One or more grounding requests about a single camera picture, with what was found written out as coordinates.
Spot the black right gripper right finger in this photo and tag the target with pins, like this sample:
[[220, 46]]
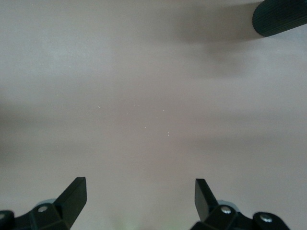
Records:
[[208, 206]]

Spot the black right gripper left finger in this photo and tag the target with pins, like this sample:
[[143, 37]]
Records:
[[69, 203]]

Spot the brown table cover sheet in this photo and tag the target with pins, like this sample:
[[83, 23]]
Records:
[[120, 83]]

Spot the black ribbed foam tube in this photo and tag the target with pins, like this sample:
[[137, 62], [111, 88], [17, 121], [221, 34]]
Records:
[[278, 18]]

